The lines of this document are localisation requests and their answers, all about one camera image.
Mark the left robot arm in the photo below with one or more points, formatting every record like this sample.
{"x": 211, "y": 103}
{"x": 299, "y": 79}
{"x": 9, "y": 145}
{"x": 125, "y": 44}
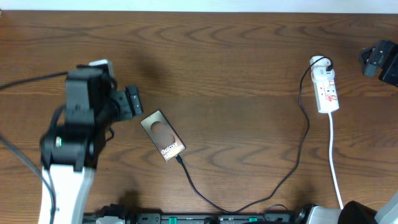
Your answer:
{"x": 77, "y": 134}

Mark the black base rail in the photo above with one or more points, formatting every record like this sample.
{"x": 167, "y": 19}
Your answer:
{"x": 155, "y": 218}

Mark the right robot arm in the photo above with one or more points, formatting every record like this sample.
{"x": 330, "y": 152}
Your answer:
{"x": 352, "y": 212}

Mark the white power strip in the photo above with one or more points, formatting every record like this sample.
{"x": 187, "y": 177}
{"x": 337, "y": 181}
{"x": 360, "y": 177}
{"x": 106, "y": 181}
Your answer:
{"x": 326, "y": 96}

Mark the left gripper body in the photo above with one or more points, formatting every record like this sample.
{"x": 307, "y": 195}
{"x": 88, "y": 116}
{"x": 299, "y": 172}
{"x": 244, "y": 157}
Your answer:
{"x": 126, "y": 106}

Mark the white charger adapter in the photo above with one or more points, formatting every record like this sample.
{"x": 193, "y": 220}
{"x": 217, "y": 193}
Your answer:
{"x": 321, "y": 69}

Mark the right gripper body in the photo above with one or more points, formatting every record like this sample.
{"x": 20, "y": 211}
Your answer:
{"x": 390, "y": 75}

